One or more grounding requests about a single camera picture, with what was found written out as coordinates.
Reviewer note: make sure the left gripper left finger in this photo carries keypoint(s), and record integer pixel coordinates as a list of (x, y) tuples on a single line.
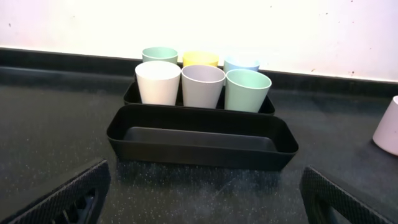
[(62, 202)]

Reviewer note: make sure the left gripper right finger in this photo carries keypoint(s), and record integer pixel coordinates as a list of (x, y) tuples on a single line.
[(342, 205)]

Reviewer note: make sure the pink cup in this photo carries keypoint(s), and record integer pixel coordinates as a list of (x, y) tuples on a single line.
[(388, 130)]

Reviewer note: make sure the large black tray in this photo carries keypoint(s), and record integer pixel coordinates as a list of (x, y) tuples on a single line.
[(132, 96)]

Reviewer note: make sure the green cup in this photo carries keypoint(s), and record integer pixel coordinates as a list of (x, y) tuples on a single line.
[(245, 96), (158, 53)]

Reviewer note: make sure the narrow black tray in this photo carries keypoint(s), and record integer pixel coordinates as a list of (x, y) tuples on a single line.
[(202, 155)]

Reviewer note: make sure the white cup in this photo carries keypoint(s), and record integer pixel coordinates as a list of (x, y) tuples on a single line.
[(158, 90)]

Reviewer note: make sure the blue cup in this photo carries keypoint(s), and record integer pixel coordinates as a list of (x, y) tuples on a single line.
[(241, 65)]

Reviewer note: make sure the grey cup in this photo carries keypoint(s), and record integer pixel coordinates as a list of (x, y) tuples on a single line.
[(202, 93)]

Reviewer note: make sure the yellow cup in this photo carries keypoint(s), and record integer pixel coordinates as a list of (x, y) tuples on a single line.
[(200, 59)]

